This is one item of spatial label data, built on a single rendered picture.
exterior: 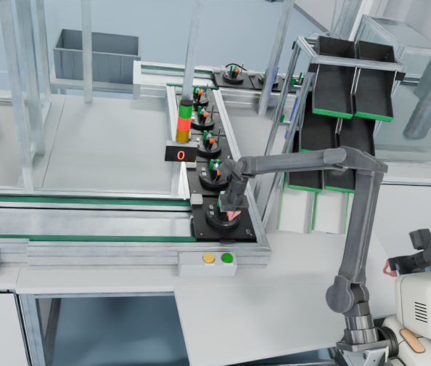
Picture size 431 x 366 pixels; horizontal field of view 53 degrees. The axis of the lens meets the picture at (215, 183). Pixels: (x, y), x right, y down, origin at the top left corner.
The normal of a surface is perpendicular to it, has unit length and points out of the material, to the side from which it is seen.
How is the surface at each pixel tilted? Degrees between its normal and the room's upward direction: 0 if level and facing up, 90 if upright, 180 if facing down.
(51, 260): 90
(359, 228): 68
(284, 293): 0
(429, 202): 90
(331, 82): 25
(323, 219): 45
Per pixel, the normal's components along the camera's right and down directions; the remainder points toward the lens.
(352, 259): -0.69, -0.11
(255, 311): 0.16, -0.78
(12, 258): 0.14, 0.63
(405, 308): -0.95, 0.04
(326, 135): 0.13, -0.45
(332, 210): 0.09, -0.12
